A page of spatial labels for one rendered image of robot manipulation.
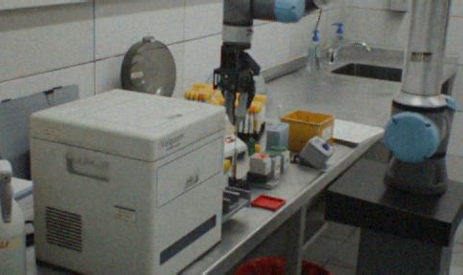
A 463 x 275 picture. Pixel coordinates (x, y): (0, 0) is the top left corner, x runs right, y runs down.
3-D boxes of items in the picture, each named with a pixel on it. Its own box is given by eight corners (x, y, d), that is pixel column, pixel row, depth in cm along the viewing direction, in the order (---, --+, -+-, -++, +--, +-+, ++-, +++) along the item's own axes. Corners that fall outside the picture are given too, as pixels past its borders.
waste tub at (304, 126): (317, 157, 213) (320, 124, 211) (277, 148, 220) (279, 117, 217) (333, 146, 225) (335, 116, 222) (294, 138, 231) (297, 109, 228)
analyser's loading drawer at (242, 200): (209, 238, 148) (210, 215, 147) (181, 231, 151) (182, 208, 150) (250, 207, 166) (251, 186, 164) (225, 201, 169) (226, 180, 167)
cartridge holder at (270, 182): (271, 190, 184) (272, 177, 183) (239, 183, 187) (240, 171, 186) (278, 183, 188) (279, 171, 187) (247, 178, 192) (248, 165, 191)
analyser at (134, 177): (150, 297, 127) (153, 137, 119) (31, 261, 139) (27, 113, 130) (227, 237, 154) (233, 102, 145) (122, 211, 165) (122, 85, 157)
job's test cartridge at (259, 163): (264, 182, 185) (265, 159, 183) (247, 179, 187) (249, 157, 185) (270, 178, 188) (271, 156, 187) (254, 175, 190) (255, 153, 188)
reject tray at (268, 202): (275, 211, 170) (275, 208, 169) (249, 205, 172) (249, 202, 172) (285, 202, 175) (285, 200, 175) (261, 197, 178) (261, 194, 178)
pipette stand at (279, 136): (283, 165, 203) (284, 132, 201) (260, 162, 206) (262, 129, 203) (291, 157, 212) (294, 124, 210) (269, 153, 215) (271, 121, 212)
